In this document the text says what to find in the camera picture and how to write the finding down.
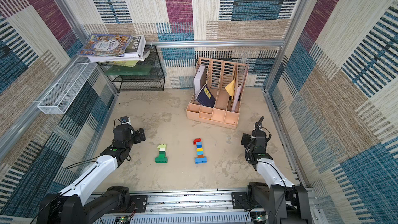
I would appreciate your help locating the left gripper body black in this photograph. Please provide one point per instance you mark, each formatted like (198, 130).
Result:
(137, 138)

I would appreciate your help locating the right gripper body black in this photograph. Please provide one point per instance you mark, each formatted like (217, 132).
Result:
(246, 140)

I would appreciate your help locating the lime green lego brick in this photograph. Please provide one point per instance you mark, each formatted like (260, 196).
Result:
(162, 147)

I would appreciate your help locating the long green lego brick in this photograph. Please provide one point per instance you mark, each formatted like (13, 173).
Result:
(161, 160)

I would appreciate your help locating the red lego brick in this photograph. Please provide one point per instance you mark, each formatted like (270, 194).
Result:
(196, 141)

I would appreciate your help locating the long blue lego brick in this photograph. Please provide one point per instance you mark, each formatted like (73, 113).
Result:
(200, 160)

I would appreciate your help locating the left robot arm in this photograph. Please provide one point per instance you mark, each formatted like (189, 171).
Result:
(71, 204)

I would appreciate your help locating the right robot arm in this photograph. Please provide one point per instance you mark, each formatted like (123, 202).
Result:
(283, 201)

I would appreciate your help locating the pale pink folder in organizer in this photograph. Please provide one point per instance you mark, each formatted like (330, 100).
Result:
(238, 87)

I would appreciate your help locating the yellow envelope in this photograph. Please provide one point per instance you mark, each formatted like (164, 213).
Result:
(230, 88)

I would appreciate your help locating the dark purple book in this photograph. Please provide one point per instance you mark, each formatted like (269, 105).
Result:
(205, 97)

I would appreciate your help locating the pink desk file organizer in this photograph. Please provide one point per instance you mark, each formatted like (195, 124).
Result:
(219, 74)

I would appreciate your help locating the white book in organizer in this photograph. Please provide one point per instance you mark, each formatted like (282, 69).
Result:
(199, 79)

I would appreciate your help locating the black and white Folio book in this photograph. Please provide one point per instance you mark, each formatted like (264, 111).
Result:
(133, 52)

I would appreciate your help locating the colourful illustrated book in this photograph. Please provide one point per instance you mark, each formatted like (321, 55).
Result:
(105, 45)

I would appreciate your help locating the black wire shelf rack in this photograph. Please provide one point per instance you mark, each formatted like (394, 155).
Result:
(146, 75)

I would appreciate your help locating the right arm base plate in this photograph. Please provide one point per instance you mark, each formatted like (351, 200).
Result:
(240, 200)

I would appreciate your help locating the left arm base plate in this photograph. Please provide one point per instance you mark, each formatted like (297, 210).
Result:
(138, 203)

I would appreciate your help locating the white wire mesh basket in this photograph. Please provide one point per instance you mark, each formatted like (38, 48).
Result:
(65, 90)

